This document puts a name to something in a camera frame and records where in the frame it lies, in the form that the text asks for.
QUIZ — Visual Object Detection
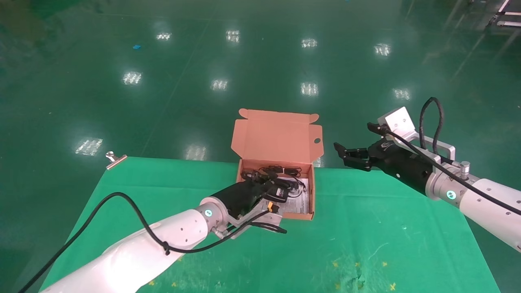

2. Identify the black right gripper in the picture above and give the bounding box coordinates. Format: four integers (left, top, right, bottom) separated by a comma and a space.
334, 122, 434, 195

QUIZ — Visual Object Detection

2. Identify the silver binder clip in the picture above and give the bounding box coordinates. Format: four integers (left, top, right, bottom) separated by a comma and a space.
105, 151, 127, 170

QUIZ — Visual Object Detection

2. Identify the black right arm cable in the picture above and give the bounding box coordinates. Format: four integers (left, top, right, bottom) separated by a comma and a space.
381, 97, 521, 215

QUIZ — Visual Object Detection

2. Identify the white printed paper sheet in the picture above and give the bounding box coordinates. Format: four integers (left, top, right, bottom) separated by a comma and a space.
260, 175, 310, 214

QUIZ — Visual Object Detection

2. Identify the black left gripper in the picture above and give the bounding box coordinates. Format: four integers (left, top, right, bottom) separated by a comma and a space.
211, 170, 287, 218

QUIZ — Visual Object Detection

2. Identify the black data cable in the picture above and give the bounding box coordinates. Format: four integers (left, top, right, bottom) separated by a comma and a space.
244, 165, 306, 192

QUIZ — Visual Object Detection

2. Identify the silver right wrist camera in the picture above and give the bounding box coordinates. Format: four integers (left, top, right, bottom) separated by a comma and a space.
377, 107, 456, 163

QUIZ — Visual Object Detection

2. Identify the orange cardboard box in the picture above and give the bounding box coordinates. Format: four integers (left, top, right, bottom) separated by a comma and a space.
231, 108, 324, 221

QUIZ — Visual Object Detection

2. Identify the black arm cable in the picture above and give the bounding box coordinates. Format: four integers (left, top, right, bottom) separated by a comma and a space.
381, 97, 521, 215
16, 192, 288, 293

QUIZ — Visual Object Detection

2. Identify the metal background rack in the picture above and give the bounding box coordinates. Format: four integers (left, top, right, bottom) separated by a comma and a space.
484, 0, 521, 29

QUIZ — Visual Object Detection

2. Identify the green table mat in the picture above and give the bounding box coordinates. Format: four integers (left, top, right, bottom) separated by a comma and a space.
39, 157, 501, 293

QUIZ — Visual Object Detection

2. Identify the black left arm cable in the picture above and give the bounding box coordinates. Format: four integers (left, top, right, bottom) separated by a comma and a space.
16, 192, 288, 293

